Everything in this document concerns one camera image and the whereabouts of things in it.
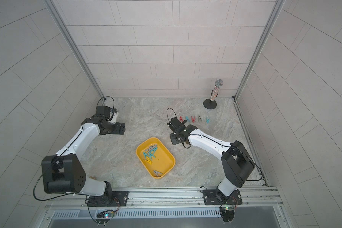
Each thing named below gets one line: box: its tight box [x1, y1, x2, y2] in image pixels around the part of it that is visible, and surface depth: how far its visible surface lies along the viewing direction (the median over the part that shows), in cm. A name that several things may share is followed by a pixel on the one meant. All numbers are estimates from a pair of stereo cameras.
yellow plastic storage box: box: [135, 137, 176, 180], surface depth 86 cm
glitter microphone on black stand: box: [203, 78, 224, 110], surface depth 113 cm
